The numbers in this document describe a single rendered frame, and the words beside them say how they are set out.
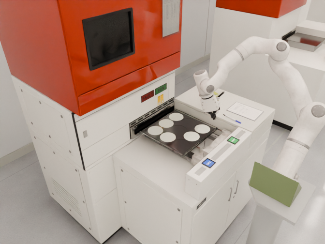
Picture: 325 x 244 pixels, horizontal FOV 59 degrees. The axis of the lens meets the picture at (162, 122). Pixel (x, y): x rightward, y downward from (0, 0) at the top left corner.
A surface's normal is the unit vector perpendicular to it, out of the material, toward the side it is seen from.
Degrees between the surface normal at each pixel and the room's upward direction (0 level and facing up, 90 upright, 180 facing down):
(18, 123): 90
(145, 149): 0
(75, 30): 90
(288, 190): 90
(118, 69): 90
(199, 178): 0
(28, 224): 0
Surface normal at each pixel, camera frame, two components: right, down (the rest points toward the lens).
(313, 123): -0.44, 0.42
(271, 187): -0.66, 0.43
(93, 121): 0.75, 0.37
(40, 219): 0.00, -0.82
